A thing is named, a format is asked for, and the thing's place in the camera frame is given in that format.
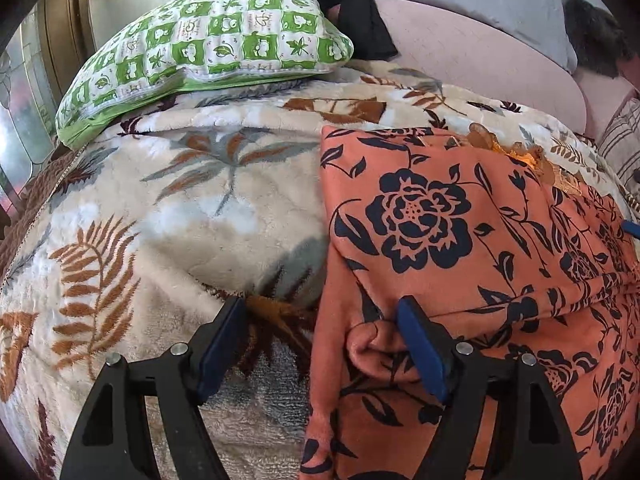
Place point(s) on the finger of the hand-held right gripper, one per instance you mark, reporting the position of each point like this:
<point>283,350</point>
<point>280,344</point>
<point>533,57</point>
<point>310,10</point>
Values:
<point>633,229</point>

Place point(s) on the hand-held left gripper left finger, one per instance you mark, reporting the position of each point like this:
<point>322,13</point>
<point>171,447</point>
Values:
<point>220,355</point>

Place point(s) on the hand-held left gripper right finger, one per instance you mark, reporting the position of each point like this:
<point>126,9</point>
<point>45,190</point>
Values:
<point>422,345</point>

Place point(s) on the orange floral garment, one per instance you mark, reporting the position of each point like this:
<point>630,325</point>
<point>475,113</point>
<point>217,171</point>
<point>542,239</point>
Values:
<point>450,260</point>

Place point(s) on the striped beige pillow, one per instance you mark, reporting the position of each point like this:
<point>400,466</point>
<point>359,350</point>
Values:
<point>622,140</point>

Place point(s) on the cream leaf print blanket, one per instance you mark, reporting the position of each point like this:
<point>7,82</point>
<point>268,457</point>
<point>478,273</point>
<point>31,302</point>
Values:
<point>175,210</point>

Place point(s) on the dark furry cushion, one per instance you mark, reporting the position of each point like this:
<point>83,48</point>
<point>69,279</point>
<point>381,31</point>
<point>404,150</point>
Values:
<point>597,35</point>

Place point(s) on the pink padded headboard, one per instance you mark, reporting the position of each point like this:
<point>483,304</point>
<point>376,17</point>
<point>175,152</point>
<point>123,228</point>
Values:
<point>475,55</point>

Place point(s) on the brown bedspread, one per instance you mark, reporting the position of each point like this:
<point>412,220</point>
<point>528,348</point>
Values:
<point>30,205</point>

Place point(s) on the green checked pillow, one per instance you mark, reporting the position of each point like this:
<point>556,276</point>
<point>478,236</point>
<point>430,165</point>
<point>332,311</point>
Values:
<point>210,40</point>

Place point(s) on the stained glass window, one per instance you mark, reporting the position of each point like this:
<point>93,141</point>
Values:
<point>25,105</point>

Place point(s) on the black cloth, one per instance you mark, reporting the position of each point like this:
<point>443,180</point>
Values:
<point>360,15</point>

